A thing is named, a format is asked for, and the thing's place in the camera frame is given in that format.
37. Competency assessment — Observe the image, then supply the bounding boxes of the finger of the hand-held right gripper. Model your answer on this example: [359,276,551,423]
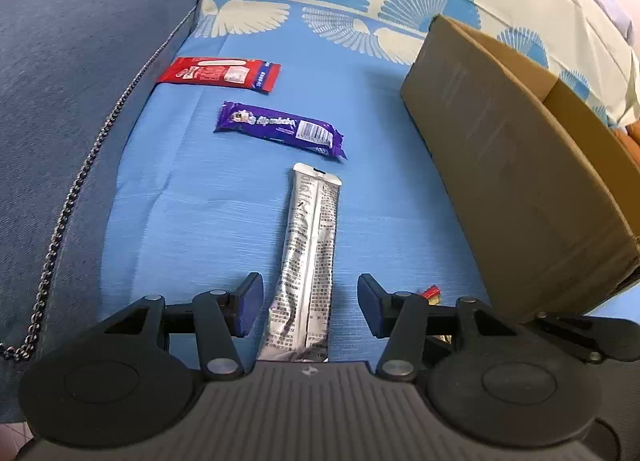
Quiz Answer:
[521,310,640,366]

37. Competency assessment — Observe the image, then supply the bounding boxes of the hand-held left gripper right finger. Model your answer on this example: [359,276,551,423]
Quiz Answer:
[356,274,519,382]

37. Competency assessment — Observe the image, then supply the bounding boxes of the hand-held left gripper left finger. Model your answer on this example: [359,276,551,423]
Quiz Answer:
[104,272,265,382]

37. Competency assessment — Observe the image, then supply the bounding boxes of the silver snack stick packet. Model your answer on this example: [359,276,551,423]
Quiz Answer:
[256,162,343,363]

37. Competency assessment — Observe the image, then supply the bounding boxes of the brown cardboard box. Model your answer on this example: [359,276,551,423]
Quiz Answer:
[401,15,640,326]

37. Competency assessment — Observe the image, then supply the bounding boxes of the blue fan-print bed sheet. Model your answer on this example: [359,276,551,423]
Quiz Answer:
[100,0,640,374]

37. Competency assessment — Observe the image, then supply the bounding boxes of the purple candy packet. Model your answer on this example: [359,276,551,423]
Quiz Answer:
[214,101,347,160]

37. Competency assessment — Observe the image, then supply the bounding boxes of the long red snack packet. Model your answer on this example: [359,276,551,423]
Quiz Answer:
[156,57,281,92]

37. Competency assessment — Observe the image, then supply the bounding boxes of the metal chain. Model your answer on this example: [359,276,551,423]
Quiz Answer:
[0,8,197,362]

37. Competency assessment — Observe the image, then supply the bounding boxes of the blue denim bag with chain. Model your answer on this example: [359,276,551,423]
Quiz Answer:
[0,0,209,423]

